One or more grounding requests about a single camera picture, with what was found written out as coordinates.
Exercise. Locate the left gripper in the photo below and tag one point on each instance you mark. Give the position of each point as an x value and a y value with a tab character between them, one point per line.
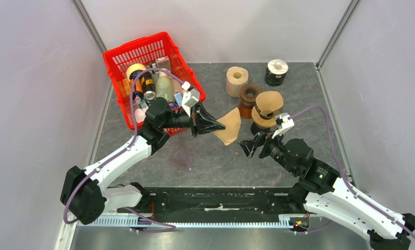
201	122

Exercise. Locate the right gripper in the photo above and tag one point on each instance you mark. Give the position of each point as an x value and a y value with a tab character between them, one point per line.
260	138

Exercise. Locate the light wooden ring holder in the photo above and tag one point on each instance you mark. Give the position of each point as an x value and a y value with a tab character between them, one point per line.
262	122

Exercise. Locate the brown paper coffee filter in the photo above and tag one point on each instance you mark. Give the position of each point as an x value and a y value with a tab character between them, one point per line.
269	104

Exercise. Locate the dark wooden ring holder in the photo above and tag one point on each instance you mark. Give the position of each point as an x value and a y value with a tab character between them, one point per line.
249	92

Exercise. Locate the red plastic basket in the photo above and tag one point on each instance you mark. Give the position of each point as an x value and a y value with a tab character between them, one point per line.
145	50

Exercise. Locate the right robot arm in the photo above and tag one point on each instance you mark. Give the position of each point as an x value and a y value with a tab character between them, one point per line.
321	190

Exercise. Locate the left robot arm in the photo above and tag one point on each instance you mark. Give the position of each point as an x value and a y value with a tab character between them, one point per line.
86	193

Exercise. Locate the amber glass carafe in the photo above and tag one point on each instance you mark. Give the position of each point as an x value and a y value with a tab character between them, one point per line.
245	109

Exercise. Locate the clear pink plastic cone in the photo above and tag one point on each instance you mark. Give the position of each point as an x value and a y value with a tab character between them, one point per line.
183	158

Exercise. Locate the green bottle pink cap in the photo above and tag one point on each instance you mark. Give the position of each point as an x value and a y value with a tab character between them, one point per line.
164	87

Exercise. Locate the beige paper towel roll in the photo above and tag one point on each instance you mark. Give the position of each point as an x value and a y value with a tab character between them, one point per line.
236	77

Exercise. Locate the pink cloth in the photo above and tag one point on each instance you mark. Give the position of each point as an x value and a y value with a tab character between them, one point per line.
140	114

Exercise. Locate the black orange can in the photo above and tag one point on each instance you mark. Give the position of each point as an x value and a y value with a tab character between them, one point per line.
144	87

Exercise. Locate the black wrapped paper roll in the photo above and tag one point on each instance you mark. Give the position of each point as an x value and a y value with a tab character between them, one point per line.
276	71

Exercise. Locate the yellow tape roll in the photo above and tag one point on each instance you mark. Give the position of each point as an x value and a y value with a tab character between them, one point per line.
132	71

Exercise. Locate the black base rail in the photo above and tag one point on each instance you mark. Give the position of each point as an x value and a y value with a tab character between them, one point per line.
217	204

